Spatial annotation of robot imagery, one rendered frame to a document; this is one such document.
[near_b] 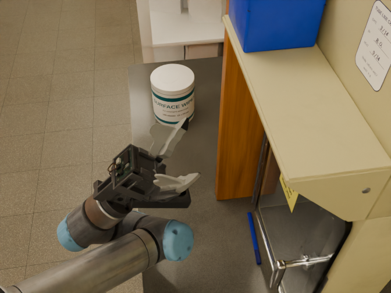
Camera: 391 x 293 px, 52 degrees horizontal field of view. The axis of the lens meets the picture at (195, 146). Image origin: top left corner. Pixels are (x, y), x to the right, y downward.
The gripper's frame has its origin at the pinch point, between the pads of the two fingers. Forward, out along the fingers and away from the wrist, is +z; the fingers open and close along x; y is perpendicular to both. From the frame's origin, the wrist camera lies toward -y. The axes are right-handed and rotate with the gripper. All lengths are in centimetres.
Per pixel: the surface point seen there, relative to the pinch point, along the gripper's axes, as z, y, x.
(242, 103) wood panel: 6.0, -10.8, 13.4
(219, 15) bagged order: -6, -44, 104
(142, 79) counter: -32, -20, 68
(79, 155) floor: -129, -56, 122
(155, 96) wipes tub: -22, -15, 46
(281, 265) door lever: 0.4, -15.4, -18.7
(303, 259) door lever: 3.1, -18.4, -18.1
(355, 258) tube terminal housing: 12.6, -13.8, -23.6
